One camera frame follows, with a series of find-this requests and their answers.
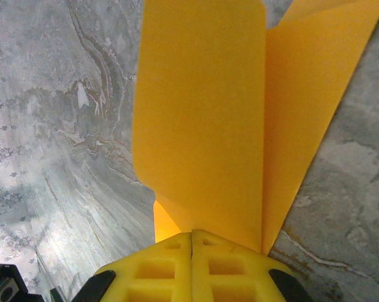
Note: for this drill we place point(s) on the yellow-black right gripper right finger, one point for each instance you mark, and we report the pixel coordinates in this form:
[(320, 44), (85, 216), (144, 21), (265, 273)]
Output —
[(236, 277)]

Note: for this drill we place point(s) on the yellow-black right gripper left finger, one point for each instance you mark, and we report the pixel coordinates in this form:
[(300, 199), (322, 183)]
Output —
[(151, 277)]

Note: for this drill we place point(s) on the orange paper sheet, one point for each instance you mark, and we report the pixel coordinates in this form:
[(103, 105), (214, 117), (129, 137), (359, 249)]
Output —
[(201, 110)]

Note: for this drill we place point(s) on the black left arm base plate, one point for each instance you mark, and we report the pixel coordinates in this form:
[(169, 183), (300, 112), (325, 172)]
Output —
[(5, 284)]

